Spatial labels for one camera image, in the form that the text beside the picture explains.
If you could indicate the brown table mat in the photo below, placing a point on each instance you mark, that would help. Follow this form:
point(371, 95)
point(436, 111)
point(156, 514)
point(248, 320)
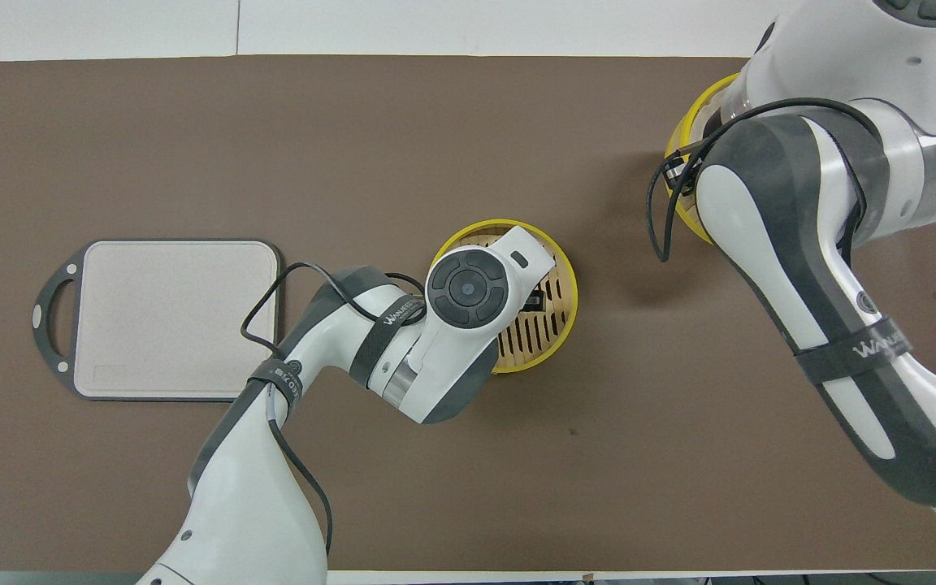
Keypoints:
point(403, 146)

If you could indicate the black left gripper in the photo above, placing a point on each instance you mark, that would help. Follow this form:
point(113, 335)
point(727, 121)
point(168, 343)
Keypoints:
point(535, 302)

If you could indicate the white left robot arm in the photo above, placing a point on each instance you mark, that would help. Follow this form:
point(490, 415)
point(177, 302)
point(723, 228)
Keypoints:
point(232, 504)

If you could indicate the yellow bamboo steamer base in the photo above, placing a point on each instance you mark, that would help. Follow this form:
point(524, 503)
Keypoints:
point(541, 341)

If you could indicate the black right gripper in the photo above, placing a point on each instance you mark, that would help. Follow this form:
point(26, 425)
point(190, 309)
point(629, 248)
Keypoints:
point(686, 175)

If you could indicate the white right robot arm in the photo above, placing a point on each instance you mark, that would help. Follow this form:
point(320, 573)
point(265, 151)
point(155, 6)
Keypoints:
point(760, 211)

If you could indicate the yellow steamer basket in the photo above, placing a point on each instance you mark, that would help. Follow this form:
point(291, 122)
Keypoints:
point(679, 130)

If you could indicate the grey cutting board dark rim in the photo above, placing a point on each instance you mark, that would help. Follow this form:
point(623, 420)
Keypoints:
point(159, 317)

